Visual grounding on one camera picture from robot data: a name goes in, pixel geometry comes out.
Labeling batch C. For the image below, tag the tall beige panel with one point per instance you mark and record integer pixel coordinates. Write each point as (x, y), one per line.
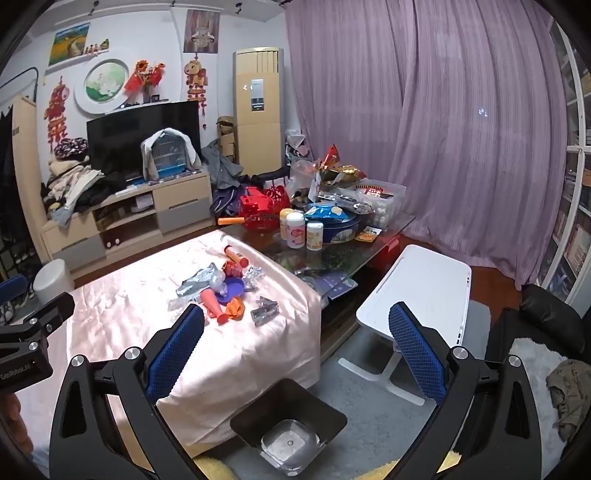
(27, 161)

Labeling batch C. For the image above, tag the white fluffy blanket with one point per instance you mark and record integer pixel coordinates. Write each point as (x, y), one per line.
(531, 369)

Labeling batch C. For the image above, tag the small white bottle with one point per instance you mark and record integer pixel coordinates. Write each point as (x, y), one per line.
(315, 236)

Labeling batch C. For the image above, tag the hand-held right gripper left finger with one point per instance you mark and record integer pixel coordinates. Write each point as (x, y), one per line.
(178, 355)

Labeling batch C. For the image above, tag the pile of snack packaging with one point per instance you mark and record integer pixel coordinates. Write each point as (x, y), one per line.
(323, 180)

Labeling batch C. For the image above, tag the purple curtain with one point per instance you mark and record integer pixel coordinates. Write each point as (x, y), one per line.
(415, 115)

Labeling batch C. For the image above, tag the white waste bin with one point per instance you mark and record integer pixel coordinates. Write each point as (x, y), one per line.
(51, 281)

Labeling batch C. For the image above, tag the stacked cardboard boxes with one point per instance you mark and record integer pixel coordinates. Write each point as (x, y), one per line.
(226, 138)

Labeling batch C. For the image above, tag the wall poster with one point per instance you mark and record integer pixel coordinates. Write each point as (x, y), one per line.
(201, 30)

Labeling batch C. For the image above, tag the red openwork basket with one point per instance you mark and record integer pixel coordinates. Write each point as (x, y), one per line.
(268, 221)

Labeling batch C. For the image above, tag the beige standing air conditioner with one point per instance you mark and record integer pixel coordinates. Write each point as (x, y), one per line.
(258, 138)

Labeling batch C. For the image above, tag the small orange packet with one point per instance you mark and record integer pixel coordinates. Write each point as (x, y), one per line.
(369, 234)

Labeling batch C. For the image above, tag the purple plastic bowl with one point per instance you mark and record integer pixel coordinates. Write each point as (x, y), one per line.
(233, 288)

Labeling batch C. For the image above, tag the dark blue booklet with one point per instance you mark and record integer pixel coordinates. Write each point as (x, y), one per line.
(337, 286)

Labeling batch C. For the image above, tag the landscape painting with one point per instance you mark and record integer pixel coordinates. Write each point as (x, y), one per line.
(69, 44)

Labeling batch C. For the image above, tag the black trash bin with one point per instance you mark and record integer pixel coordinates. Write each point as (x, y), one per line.
(295, 401)

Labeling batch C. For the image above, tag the dark floral cushion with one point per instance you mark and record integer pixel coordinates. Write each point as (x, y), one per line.
(69, 147)

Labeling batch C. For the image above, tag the grey jacket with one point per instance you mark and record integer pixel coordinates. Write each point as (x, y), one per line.
(221, 166)

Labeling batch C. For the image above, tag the silver foil packet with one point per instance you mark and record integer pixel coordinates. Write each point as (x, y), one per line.
(265, 313)

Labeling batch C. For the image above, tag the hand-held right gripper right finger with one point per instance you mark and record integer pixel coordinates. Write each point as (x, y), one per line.
(415, 355)

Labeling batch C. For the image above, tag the white bottle cream cap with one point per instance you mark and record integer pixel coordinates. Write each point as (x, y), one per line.
(286, 217)

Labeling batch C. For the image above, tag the blue bird cage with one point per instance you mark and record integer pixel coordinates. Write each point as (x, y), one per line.
(166, 154)

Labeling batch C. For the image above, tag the orange tube red cap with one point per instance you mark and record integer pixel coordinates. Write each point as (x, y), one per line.
(234, 255)

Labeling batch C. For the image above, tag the clear plastic storage box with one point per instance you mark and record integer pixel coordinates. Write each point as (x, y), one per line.
(385, 203)

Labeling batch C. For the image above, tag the orange wrapper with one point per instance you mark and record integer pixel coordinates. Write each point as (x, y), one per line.
(236, 307)

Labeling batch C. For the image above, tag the blue round tin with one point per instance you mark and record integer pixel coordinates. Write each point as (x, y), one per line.
(341, 230)

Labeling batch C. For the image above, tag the red lantern gold top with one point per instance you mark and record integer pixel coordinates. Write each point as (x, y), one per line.
(231, 269)

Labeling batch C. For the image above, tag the hanging doll ornament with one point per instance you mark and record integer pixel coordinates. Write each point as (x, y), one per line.
(196, 74)

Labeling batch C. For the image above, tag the blue snack packet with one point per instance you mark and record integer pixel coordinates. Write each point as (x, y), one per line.
(328, 212)

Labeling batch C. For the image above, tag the camouflage cloth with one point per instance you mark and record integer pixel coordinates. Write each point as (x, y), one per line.
(570, 392)

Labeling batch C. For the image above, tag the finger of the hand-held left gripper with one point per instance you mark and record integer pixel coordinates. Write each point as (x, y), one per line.
(51, 311)
(11, 288)

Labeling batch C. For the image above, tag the person's left hand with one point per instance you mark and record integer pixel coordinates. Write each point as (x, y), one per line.
(14, 424)

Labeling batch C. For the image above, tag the white pet cage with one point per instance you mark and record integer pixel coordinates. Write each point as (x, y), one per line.
(147, 157)

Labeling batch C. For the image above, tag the round white wall decoration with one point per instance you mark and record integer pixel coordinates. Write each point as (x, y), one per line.
(104, 83)

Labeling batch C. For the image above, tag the black armchair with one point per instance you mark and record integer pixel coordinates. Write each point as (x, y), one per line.
(549, 314)

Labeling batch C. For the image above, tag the orange cone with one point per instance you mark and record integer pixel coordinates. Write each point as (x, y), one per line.
(213, 302)

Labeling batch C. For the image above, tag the red hanging paper decoration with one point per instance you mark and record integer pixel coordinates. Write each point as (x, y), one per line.
(56, 110)

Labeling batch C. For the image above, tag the glass coffee table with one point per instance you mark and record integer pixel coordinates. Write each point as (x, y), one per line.
(323, 258)

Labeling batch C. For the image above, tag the pink satin tablecloth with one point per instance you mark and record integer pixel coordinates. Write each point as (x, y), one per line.
(129, 314)

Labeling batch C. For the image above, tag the white folding table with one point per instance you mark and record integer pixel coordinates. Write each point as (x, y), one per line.
(415, 286)

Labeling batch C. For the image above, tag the silver foil wrapper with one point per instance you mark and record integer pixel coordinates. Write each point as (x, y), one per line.
(196, 281)

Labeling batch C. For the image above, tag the row of small figurines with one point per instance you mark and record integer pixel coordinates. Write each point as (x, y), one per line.
(94, 47)

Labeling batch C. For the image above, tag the clear crumpled plastic wrapper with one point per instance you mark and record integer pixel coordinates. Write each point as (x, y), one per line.
(253, 278)

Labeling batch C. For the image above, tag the beige television cabinet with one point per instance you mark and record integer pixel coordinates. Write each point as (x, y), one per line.
(180, 194)

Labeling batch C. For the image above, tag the pile of clothes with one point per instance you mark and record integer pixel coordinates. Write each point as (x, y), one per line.
(69, 184)

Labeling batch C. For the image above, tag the black television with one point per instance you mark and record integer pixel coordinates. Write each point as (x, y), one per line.
(115, 138)

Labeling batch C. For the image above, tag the grey floor rug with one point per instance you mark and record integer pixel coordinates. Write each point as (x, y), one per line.
(369, 415)

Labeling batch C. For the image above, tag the white bottle pink label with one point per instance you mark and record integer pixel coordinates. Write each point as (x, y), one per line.
(296, 233)

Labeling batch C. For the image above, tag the white bookshelf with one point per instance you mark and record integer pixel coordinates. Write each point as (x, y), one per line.
(572, 207)

